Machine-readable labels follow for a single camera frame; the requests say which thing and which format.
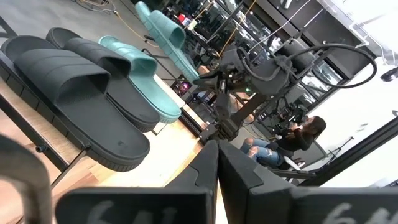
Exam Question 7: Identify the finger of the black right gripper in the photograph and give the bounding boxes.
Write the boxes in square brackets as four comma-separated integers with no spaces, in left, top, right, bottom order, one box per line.
[214,93,233,121]
[192,73,220,91]

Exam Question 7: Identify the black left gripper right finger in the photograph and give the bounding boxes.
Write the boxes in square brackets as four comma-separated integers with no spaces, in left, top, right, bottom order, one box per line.
[217,141,398,224]

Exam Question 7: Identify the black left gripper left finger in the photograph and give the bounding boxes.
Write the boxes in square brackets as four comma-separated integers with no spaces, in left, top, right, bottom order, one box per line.
[55,139,219,224]

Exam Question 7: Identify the green rubber slide sandal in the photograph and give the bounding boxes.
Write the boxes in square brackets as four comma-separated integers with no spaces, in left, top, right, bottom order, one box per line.
[135,1,200,83]
[98,35,183,124]

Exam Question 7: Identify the black rubber slide sandal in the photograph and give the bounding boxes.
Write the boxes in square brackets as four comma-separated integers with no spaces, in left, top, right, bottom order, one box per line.
[45,27,161,133]
[0,35,152,172]

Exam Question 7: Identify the wooden shelf with black legs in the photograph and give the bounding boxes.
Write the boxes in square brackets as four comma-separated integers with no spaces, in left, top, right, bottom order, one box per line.
[0,18,206,190]

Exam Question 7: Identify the person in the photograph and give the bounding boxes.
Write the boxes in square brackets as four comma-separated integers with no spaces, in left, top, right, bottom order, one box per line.
[239,115,327,170]

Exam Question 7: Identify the black diagonal beam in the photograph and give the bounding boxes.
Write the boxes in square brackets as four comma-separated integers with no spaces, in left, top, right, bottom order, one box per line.
[298,116,398,187]

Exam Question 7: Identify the black aluminium frame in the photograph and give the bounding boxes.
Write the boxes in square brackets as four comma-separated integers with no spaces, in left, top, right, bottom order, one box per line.
[178,107,218,146]

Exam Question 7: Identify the yellow floor cable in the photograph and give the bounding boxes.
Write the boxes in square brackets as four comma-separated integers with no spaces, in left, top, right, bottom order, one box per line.
[76,0,162,47]

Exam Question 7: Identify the black looping arm cable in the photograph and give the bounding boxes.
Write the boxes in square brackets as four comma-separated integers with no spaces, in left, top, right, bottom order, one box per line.
[287,43,378,90]

